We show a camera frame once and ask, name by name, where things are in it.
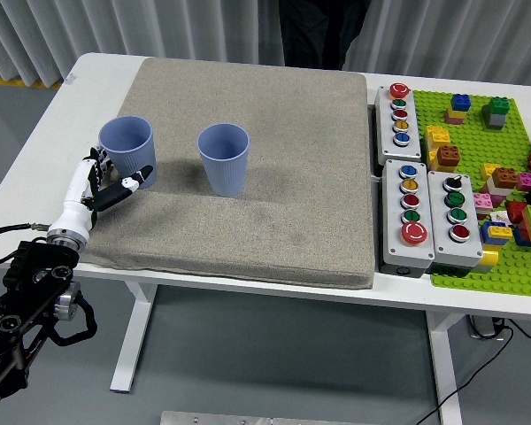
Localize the grey five-button control box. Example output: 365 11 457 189
373 82 422 163
381 158 436 278

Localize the blue ribbed cup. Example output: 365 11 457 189
196 123 250 197
98 115 157 190

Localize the yellow round toy brick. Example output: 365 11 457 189
477 250 500 272

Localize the black floor cable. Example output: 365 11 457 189
413 325 515 425
506 318 531 342

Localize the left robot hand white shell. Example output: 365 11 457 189
47 145 155 236

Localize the green toy baseplate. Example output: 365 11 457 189
412 89 531 298

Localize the grey selector switch control box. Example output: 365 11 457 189
427 170 485 274

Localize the person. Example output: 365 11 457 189
278 0 373 72

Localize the yellow floor tape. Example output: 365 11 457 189
0 73 64 90

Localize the white curtain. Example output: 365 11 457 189
0 0 531 88

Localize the red toy brick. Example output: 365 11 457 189
505 200 530 225

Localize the white table leg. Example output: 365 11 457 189
426 312 464 425
109 282 158 394

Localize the brown toy brick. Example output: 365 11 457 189
491 166 518 189
436 144 461 168

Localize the grey-brown mat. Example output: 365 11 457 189
75 57 376 290

